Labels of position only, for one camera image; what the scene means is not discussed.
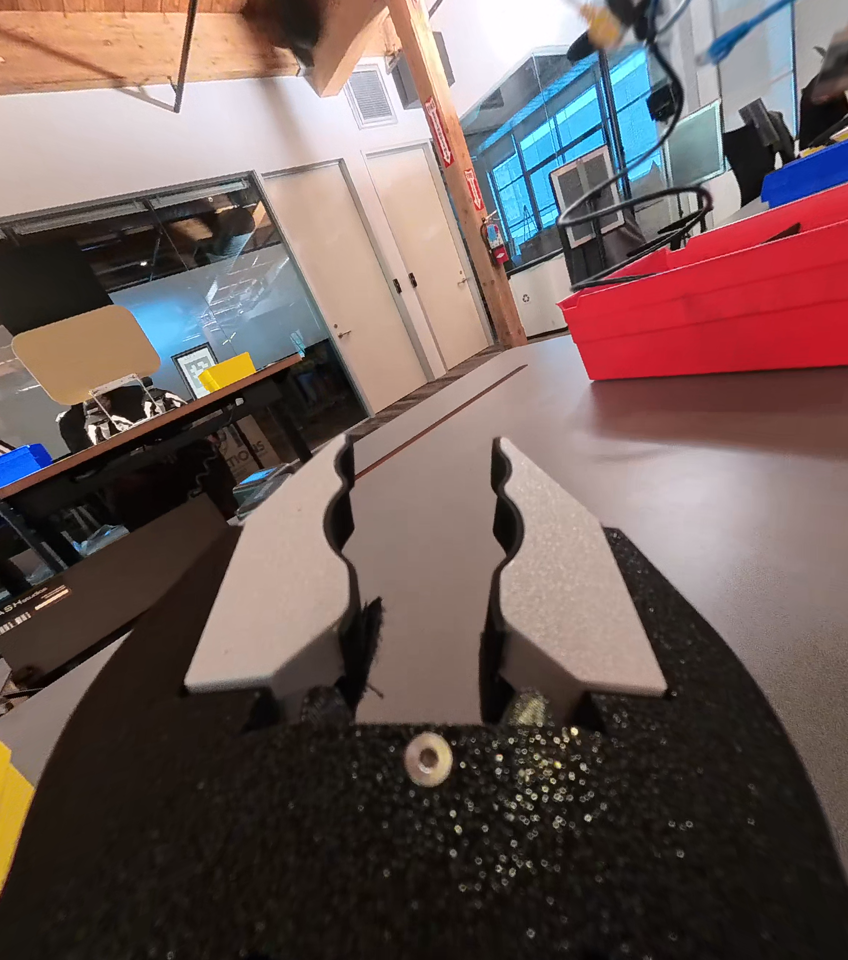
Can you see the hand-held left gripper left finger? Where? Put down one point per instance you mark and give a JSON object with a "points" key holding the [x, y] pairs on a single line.
{"points": [[274, 585]]}

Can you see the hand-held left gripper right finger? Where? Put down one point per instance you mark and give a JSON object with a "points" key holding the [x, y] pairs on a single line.
{"points": [[574, 592]]}

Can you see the red plastic bin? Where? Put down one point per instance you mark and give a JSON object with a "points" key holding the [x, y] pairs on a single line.
{"points": [[731, 322]]}

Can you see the long blue plastic bin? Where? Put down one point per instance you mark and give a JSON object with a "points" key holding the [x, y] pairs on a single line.
{"points": [[828, 169]]}

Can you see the black labelled box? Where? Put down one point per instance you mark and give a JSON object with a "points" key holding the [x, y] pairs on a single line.
{"points": [[116, 577]]}

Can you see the wooden desk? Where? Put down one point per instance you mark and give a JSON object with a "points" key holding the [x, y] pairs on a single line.
{"points": [[169, 416]]}

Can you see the framed printed marker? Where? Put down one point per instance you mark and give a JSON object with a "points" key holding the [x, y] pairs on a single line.
{"points": [[195, 369]]}

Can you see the wooden chair back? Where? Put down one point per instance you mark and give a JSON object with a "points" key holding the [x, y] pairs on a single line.
{"points": [[86, 352]]}

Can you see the white door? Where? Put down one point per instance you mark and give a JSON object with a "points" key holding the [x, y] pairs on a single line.
{"points": [[431, 255], [349, 285]]}

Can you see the red fire extinguisher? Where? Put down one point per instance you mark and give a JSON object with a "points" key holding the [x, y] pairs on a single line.
{"points": [[496, 241]]}

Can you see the wooden post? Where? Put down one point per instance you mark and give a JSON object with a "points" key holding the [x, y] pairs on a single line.
{"points": [[461, 165]]}

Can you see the wall vent grille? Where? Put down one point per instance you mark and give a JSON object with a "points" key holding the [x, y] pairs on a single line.
{"points": [[371, 96]]}

